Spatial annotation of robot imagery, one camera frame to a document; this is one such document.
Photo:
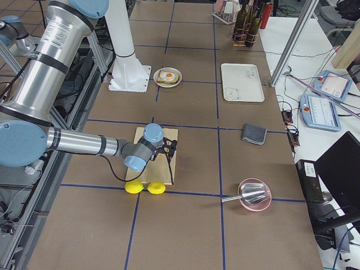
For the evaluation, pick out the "red bottle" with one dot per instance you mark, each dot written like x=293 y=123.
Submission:
x=266 y=14

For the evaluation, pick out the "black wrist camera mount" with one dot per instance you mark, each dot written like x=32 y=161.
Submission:
x=169 y=147

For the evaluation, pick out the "dark wine bottle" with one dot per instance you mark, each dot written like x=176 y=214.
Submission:
x=255 y=24
x=242 y=15

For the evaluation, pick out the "black monitor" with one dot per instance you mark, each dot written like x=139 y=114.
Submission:
x=338 y=168

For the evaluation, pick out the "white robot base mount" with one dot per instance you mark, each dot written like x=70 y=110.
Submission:
x=128 y=74

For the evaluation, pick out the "white round plate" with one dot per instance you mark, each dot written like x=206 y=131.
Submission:
x=167 y=77

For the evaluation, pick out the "aluminium frame post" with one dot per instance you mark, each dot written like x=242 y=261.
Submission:
x=300 y=25

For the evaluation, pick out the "fried egg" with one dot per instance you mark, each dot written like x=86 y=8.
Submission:
x=168 y=75

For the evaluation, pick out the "teach pendant near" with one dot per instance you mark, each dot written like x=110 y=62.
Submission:
x=319 y=113

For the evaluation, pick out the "wooden cutting board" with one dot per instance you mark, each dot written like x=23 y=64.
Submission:
x=156 y=171

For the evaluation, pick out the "grey folded cloth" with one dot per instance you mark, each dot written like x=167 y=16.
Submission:
x=254 y=134

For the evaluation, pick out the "dark wine bottle right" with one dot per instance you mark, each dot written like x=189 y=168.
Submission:
x=255 y=24

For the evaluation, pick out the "yellow lemon half left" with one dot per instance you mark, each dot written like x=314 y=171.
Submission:
x=134 y=187

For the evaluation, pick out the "teach pendant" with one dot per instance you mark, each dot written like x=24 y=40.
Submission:
x=333 y=85
x=319 y=113

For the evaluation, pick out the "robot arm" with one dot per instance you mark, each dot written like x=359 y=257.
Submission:
x=26 y=128
x=15 y=36

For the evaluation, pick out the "yellow lemon half right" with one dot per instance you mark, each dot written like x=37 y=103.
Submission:
x=156 y=188

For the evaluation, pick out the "bottom bread slice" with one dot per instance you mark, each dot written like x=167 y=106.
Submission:
x=161 y=80

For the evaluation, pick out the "copper wire bottle rack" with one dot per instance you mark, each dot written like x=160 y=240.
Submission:
x=243 y=37

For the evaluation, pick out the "pink bowl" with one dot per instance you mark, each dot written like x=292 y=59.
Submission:
x=258 y=207

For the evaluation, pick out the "black computer box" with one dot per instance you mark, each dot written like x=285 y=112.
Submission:
x=309 y=181

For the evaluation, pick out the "dark wine bottle left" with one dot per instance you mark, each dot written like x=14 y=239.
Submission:
x=242 y=15

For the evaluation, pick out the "cream bear tray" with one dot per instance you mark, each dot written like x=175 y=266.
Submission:
x=241 y=83

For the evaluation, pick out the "teach pendant far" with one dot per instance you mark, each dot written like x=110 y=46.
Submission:
x=333 y=85

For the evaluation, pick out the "yellow lemon half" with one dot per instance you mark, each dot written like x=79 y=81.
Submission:
x=134 y=187
x=156 y=188

